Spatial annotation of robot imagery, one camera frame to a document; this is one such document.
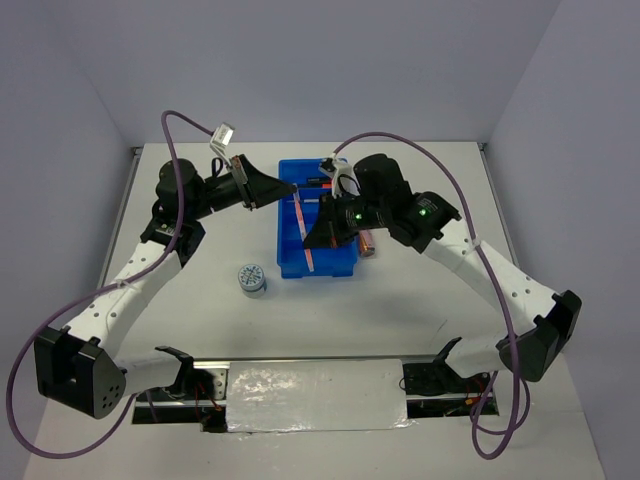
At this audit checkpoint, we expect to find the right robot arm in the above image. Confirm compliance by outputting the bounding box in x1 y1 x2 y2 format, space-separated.
303 154 582 391

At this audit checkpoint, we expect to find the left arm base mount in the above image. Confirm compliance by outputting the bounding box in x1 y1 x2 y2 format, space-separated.
131 360 231 434

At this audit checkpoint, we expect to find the orange thin pen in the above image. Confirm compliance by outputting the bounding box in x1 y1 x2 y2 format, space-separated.
293 191 315 273

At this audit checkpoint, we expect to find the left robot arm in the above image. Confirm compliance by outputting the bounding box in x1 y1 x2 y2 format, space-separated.
34 155 296 419

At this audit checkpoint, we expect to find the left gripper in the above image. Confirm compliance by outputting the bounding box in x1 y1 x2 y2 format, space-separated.
188 155 296 221

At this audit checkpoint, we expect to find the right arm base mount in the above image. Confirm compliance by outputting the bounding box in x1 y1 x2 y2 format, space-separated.
398 362 490 419

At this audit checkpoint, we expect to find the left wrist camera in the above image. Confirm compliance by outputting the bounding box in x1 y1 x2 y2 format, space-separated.
209 122 235 158

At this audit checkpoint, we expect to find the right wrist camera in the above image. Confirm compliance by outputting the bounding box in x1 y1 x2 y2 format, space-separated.
319 154 359 198

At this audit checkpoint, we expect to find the pink capped black highlighter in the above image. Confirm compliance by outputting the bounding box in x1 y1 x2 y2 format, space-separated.
306 176 332 188

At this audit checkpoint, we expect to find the left blue tape roll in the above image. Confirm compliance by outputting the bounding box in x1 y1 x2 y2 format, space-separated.
237 264 267 298

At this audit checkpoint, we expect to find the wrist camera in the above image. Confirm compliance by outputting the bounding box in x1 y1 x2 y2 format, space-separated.
209 122 235 158
319 154 359 198

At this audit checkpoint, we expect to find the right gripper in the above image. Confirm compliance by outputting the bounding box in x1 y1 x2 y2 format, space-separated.
304 187 388 247

